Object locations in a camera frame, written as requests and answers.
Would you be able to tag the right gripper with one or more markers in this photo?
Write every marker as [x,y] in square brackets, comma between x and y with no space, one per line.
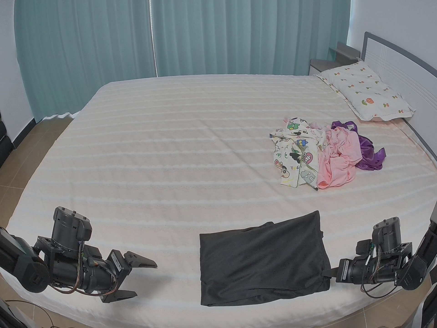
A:
[353,272]

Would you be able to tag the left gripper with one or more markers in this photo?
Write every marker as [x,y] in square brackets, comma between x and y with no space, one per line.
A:
[102,278]

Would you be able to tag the black polo shirt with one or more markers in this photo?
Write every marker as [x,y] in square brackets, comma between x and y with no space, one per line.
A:
[259,261]

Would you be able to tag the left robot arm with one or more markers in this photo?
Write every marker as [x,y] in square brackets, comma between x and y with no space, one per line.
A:
[30,272]

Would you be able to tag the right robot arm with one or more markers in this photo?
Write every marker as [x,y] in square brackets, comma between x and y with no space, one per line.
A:
[414,272]

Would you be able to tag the bed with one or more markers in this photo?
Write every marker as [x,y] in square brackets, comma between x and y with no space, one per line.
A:
[170,142]

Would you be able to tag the pink garment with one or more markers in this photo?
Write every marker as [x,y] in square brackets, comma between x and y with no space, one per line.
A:
[336,166]

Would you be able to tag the purple garment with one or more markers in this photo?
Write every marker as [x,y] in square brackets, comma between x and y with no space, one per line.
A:
[370,152]

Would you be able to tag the white printed garment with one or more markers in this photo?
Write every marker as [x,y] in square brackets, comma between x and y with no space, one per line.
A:
[293,155]

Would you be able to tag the white printed pillow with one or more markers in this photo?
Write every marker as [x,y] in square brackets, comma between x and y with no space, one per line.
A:
[368,87]

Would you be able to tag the grey bedside table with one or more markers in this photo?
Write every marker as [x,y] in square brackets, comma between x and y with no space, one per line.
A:
[321,65]

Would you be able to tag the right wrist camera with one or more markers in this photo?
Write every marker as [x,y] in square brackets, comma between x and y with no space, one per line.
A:
[363,247]

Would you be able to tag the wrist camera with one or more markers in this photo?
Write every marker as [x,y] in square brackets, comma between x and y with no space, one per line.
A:
[95,254]
[363,247]

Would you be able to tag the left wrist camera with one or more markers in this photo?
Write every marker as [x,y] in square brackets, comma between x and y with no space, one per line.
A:
[95,254]

